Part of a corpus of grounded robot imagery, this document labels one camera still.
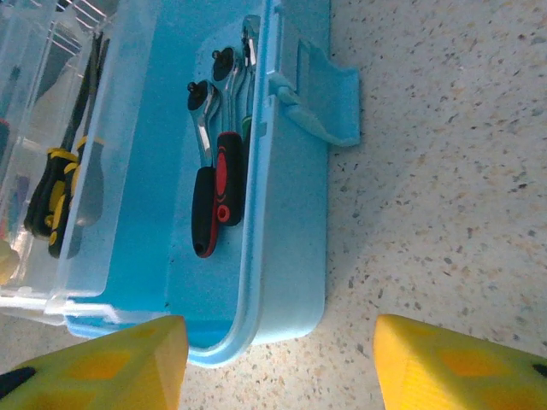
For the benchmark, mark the blue plastic tool box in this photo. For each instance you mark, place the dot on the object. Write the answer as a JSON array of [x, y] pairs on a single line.
[[290, 213]]

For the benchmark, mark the black red ratchet wrench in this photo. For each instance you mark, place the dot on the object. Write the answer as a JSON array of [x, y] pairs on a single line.
[[231, 179], [205, 205]]

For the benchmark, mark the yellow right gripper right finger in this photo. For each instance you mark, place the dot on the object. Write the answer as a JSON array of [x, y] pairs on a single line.
[[461, 376]]

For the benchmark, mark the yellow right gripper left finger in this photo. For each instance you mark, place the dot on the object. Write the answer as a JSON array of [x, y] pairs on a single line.
[[107, 371]]

